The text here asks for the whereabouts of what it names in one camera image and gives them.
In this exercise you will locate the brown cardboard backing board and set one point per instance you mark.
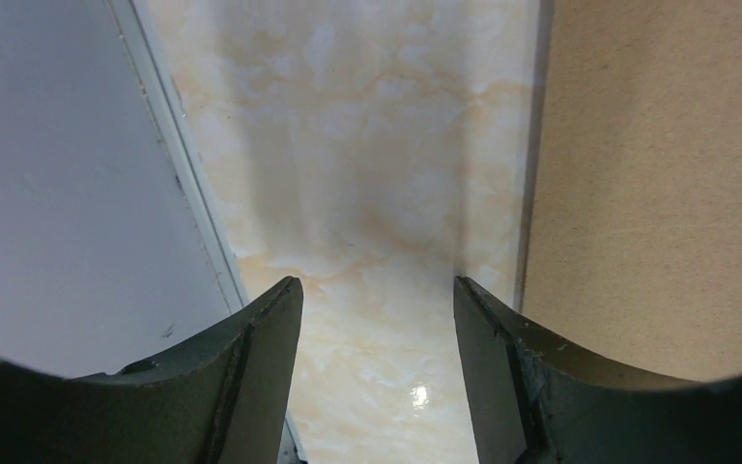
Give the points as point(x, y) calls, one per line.
point(635, 246)

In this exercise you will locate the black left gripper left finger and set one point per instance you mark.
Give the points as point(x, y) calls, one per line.
point(219, 396)

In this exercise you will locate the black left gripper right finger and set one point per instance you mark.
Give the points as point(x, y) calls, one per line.
point(537, 397)

